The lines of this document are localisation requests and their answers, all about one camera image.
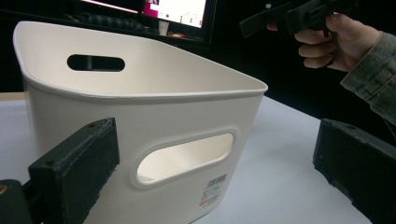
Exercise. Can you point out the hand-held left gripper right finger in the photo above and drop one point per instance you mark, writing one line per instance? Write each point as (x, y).
(358, 161)

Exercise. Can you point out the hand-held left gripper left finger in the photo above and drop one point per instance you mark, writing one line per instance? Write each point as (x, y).
(77, 161)

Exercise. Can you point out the white plastic basket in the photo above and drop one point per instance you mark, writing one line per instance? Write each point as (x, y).
(140, 124)

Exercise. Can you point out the lit computer monitor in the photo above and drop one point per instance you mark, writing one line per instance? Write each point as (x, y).
(180, 11)

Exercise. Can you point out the white paper cup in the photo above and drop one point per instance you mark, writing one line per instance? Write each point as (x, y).
(163, 28)

